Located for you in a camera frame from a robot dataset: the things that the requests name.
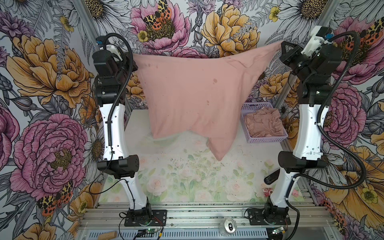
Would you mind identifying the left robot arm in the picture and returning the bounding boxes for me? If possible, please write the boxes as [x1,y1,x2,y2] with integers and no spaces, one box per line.
[92,50,152,220]

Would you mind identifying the pink t-shirt with print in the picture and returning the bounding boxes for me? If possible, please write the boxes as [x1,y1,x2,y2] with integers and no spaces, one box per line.
[134,42,281,161]

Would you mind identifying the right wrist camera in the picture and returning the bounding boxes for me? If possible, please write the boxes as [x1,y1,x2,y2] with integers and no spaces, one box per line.
[301,26,334,59]

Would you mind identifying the small pink red toy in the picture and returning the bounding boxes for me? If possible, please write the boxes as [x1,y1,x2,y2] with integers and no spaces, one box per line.
[263,188,274,198]

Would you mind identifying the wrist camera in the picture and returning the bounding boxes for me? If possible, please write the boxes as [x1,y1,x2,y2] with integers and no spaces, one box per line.
[96,36,123,62]
[301,26,334,59]

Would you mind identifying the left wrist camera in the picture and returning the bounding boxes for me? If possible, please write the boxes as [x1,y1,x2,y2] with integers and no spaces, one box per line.
[96,36,123,62]

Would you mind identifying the green circuit board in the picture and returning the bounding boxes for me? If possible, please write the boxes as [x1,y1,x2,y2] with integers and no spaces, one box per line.
[136,228,163,238]

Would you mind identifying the pink shorts in basket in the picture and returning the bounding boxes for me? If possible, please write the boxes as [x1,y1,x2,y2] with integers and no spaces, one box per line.
[244,107,285,138]

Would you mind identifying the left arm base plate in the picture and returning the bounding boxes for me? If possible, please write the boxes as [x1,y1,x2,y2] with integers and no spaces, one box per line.
[124,210,168,227]

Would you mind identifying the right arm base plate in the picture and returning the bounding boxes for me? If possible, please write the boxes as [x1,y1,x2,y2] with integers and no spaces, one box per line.
[245,208,292,226]

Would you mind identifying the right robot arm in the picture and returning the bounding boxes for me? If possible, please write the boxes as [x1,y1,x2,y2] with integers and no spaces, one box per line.
[264,41,342,218]

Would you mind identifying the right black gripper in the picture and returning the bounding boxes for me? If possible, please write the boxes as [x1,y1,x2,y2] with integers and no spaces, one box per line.
[280,40,316,82]

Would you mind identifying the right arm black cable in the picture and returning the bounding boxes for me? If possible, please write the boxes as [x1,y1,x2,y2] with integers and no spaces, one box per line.
[284,30,367,240]

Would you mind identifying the aluminium front rail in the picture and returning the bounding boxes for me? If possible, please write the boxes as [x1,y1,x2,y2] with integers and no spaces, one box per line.
[79,203,333,230]

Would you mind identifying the black remote-like device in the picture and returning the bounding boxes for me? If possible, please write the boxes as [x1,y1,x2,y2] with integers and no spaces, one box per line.
[264,169,280,185]

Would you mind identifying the wooden cork block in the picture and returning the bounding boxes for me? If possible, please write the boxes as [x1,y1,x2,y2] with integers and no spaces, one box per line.
[97,231,118,240]

